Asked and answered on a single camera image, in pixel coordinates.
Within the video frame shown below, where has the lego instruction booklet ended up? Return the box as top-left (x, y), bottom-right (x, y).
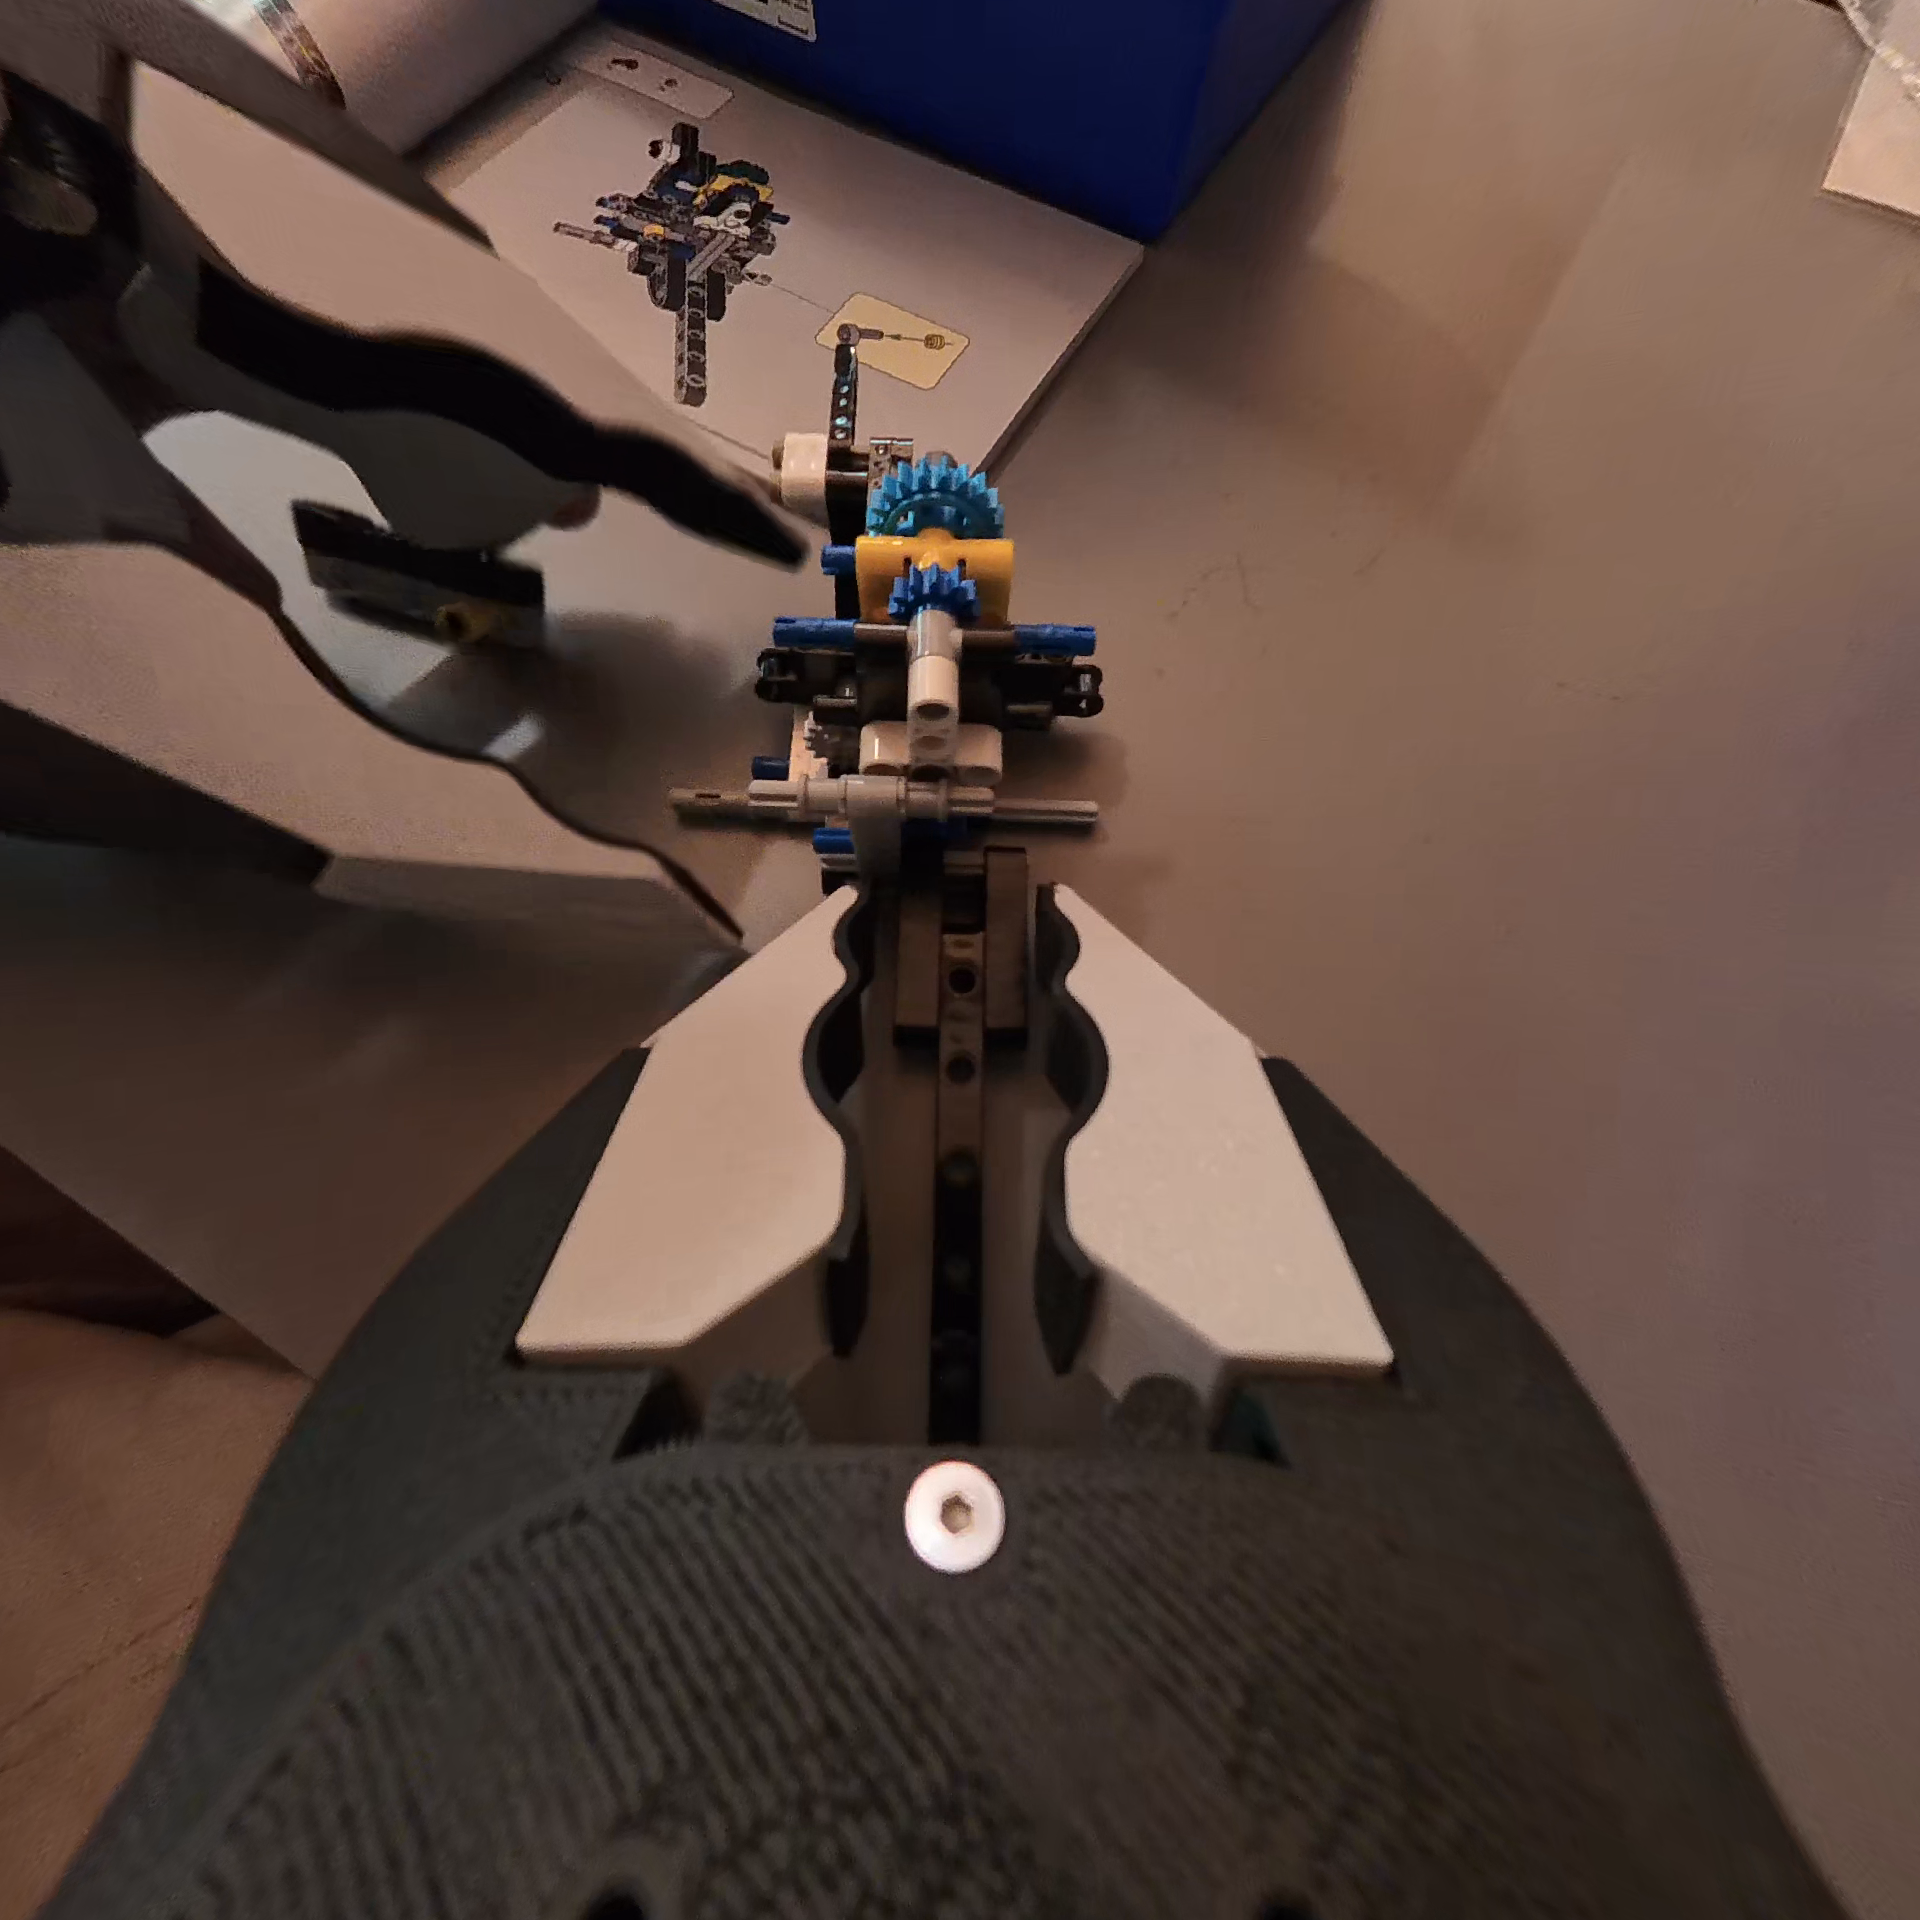
top-left (247, 0), bottom-right (1150, 495)

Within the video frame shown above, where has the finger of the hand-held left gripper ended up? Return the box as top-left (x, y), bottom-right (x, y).
top-left (128, 59), bottom-right (817, 568)
top-left (0, 510), bottom-right (747, 961)

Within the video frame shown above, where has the clear plastic bag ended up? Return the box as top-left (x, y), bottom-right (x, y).
top-left (1819, 0), bottom-right (1920, 225)

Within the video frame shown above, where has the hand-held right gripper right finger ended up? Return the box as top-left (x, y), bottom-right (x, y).
top-left (1037, 883), bottom-right (1397, 1422)

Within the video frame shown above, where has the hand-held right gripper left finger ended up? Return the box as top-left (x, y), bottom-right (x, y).
top-left (515, 884), bottom-right (874, 1440)

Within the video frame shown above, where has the multicolour lego gear model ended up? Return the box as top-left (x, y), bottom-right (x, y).
top-left (671, 321), bottom-right (1107, 1443)

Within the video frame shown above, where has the grey black lego rack assembly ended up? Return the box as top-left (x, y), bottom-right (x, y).
top-left (294, 502), bottom-right (545, 649)

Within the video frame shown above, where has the blue plastic bin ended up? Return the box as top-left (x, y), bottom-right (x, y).
top-left (598, 0), bottom-right (1353, 245)

